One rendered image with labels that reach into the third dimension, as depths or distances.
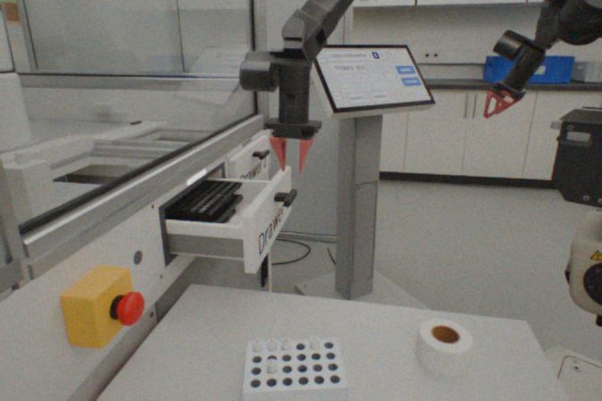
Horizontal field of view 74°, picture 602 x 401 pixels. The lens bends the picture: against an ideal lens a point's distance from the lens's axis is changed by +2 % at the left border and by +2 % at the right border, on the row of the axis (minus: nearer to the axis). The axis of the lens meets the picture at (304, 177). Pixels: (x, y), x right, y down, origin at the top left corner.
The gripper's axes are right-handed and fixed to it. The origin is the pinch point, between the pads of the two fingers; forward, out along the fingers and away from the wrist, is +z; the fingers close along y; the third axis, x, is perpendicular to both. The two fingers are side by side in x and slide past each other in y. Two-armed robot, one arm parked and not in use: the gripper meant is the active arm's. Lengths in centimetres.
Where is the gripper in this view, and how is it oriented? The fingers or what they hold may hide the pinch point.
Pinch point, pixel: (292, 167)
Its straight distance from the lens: 77.9
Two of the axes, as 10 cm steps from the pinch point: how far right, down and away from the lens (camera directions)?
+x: -1.8, 3.0, -9.4
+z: -0.3, 9.5, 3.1
